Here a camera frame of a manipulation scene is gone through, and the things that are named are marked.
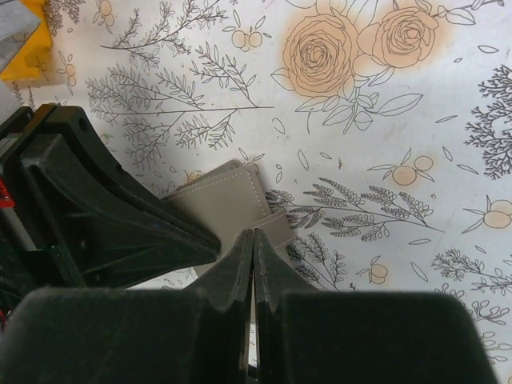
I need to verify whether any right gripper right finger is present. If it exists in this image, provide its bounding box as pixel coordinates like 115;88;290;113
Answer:
253;230;497;384

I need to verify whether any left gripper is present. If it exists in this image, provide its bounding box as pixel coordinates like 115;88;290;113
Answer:
1;104;220;326

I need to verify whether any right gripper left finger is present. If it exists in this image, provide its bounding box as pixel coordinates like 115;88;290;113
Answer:
1;230;253;383

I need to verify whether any grey card holder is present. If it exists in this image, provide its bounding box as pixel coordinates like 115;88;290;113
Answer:
162;160;294;280

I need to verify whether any yellow toy bin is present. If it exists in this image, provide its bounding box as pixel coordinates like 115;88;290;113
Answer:
1;1;52;82

